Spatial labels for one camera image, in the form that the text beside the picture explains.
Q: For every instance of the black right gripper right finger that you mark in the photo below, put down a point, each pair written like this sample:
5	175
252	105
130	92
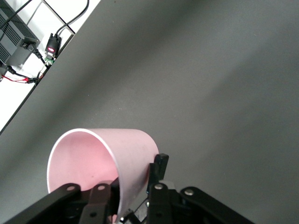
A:
163	205

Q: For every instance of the small green circuit board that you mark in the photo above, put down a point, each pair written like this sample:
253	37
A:
49	61

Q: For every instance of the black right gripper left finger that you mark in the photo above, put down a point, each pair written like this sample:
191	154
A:
70	203

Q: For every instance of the dark grey power supply box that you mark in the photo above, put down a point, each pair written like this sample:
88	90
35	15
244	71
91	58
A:
14	35

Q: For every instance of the pink plastic cup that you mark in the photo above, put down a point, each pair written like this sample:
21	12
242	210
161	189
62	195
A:
130	149

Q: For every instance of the black connector with red light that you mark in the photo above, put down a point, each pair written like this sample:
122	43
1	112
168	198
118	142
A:
53	43

